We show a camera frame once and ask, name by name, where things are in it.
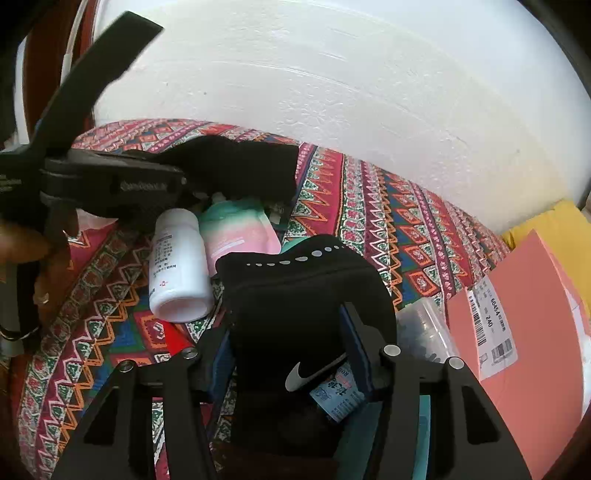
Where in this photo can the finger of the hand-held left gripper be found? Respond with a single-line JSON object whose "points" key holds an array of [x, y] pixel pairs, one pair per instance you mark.
{"points": [[115, 161], [92, 64]]}

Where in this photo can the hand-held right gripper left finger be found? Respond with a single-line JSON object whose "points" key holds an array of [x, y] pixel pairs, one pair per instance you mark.
{"points": [[217, 374]]}

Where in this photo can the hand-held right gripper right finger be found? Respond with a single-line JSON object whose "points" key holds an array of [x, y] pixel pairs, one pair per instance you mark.
{"points": [[360, 369]]}

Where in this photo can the black sock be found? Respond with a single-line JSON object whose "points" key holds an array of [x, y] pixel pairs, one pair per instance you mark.
{"points": [[286, 314], [240, 166]]}

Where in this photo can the pink cardboard box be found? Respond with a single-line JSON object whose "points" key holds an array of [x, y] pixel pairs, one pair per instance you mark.
{"points": [[531, 392]]}

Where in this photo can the person's left hand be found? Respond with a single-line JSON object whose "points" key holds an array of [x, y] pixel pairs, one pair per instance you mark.
{"points": [[21, 244]]}

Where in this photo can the blue label packet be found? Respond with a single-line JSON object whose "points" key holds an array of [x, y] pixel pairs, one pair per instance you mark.
{"points": [[334, 397]]}

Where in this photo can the clear plastic box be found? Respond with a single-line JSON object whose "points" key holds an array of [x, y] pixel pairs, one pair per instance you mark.
{"points": [[425, 327]]}

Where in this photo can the white pill bottle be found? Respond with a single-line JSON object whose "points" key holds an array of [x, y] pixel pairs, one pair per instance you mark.
{"points": [[180, 267]]}

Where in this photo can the green pink pouch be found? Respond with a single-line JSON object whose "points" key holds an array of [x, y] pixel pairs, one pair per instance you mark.
{"points": [[235, 230]]}

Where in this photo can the red patterned blanket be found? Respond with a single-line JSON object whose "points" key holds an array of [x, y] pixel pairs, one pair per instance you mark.
{"points": [[392, 221]]}

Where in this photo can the yellow cushion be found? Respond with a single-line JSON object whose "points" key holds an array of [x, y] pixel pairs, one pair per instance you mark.
{"points": [[549, 226]]}

